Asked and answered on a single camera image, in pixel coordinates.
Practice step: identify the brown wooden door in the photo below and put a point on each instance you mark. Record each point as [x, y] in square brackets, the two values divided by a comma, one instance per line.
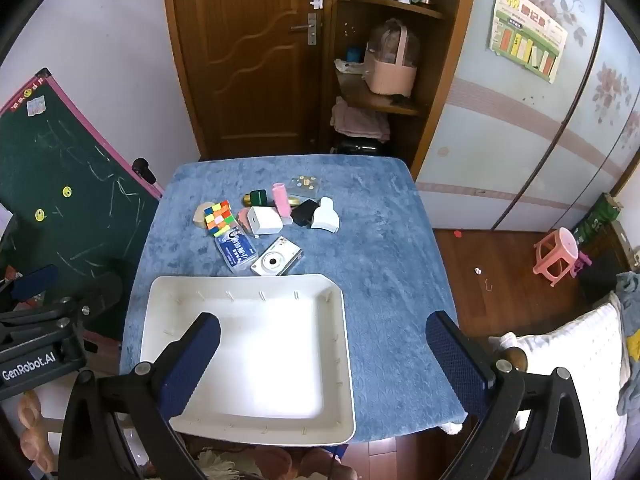
[250, 60]

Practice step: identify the white paper packet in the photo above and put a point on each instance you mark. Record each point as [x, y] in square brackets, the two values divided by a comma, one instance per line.
[350, 67]

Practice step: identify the blue table cloth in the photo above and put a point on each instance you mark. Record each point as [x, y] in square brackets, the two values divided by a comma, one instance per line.
[380, 270]

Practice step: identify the cream fringed cloth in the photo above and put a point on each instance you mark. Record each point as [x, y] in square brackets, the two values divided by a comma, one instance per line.
[230, 467]

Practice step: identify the pink folded cloth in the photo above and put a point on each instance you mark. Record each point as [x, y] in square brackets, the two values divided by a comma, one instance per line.
[357, 120]

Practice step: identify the wooden bed post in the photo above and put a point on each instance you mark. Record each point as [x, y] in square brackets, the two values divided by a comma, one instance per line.
[515, 357]

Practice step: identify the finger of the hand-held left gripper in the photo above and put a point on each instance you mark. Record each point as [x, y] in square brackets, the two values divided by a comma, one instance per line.
[102, 295]
[35, 280]

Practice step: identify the purple toy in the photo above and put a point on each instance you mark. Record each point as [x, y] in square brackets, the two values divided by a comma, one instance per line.
[583, 262]

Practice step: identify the person's left hand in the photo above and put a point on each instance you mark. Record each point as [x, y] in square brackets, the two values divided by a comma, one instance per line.
[32, 450]

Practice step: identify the grey cloth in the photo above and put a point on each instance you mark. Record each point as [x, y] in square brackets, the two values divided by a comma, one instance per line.
[630, 300]

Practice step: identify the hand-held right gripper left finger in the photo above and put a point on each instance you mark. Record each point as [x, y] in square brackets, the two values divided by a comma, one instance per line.
[192, 360]

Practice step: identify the beige hexagonal box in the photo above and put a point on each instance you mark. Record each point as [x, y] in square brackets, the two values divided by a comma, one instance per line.
[199, 216]

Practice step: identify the pale floral wardrobe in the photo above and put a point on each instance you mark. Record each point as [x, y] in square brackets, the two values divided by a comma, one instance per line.
[500, 135]

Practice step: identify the green bottle with gold cap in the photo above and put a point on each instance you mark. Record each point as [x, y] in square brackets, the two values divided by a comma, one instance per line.
[257, 196]

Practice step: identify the pink plastic stool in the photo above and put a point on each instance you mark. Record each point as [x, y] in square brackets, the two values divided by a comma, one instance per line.
[560, 250]

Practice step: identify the white curved plastic holder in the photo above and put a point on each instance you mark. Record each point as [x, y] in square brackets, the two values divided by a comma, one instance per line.
[325, 217]

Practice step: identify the wall poster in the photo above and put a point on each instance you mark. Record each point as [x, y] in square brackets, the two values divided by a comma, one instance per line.
[525, 35]

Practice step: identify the multicolour puzzle cube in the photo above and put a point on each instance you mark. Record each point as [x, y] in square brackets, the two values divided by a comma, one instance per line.
[220, 217]

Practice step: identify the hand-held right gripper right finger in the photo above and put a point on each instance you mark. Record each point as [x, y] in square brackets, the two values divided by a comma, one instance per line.
[457, 360]

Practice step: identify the green chalkboard with pink frame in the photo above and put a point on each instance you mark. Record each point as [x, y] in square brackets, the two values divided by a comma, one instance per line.
[75, 160]

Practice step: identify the white plastic tray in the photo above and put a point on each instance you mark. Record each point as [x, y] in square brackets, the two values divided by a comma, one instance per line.
[260, 350]

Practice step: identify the gold round compact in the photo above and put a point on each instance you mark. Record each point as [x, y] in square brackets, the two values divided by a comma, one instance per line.
[292, 203]

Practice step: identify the black charger plug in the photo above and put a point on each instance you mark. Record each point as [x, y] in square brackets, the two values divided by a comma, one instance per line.
[305, 212]

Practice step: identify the green bag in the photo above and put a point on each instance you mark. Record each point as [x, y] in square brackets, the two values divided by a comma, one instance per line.
[597, 217]

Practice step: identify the black chalkboard stand knob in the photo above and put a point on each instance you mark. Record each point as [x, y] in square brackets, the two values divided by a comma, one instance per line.
[143, 170]

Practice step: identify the pink round case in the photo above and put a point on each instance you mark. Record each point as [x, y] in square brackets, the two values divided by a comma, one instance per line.
[242, 220]

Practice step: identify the white compact camera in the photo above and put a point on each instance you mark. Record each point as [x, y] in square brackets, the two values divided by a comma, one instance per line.
[275, 260]

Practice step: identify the blue card packet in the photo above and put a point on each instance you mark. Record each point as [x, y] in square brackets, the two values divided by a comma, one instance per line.
[237, 252]

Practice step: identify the blue cup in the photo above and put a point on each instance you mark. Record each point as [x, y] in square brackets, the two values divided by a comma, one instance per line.
[355, 55]

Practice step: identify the white quilt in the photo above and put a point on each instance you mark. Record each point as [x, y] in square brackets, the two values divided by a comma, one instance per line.
[590, 350]

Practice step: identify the white charger cube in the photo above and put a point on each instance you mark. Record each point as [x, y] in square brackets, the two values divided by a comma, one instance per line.
[265, 221]

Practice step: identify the wooden corner shelf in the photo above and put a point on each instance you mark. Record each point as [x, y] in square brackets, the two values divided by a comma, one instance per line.
[450, 60]

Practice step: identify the pink tube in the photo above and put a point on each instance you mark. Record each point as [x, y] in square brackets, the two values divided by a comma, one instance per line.
[281, 202]

